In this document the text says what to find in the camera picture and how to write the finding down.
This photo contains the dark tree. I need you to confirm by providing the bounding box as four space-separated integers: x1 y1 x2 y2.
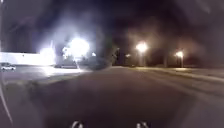
94 28 121 69

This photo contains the dark asphalt road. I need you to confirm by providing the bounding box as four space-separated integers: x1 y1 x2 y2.
0 65 224 128

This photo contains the street lamp pole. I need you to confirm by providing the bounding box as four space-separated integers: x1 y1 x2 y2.
135 41 149 67
175 50 185 68

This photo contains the bright floodlight pole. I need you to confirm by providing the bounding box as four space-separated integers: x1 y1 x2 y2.
62 37 91 69

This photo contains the robot's own part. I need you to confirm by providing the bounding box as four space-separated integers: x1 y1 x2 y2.
136 121 149 128
71 121 84 128

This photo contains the long white building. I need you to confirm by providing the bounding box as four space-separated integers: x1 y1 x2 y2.
0 51 57 67

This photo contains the white car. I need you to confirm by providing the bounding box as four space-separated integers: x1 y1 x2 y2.
0 64 17 71

